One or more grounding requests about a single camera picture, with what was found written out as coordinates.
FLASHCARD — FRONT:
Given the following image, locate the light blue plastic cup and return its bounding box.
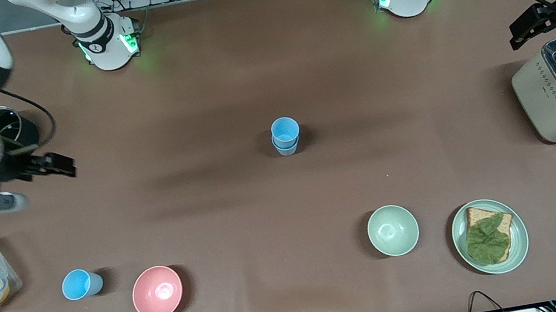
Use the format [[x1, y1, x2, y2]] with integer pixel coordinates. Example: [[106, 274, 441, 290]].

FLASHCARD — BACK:
[[269, 114, 303, 151], [59, 265, 106, 302], [272, 134, 303, 159]]

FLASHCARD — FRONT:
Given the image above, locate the pink bowl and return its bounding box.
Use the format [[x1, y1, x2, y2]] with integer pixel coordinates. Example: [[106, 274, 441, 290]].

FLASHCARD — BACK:
[[128, 262, 188, 312]]

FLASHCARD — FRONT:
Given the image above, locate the brown bread slice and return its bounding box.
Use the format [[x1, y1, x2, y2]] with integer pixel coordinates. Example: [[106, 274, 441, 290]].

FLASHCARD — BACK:
[[461, 201, 520, 268]]

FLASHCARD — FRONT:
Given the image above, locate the pale green plate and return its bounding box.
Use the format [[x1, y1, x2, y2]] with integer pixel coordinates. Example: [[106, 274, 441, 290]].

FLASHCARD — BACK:
[[447, 193, 534, 281]]

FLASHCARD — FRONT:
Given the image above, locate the green lettuce leaf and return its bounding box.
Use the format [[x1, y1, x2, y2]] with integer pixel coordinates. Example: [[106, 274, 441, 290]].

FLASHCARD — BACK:
[[462, 213, 514, 268]]

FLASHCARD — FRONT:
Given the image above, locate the pale green bowl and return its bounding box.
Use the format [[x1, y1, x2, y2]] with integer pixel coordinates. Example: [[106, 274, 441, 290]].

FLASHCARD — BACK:
[[364, 201, 423, 261]]

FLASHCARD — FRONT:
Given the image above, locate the black saucepan with blue handle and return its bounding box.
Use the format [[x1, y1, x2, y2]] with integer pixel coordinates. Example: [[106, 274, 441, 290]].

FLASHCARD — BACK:
[[0, 100, 42, 153]]

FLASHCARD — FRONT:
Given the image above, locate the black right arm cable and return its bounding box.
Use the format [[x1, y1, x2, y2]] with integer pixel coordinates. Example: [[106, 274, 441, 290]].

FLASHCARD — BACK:
[[0, 80, 60, 154]]

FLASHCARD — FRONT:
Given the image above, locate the black looped cable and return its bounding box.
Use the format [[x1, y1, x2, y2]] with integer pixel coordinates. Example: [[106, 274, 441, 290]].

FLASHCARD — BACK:
[[465, 285, 511, 312]]

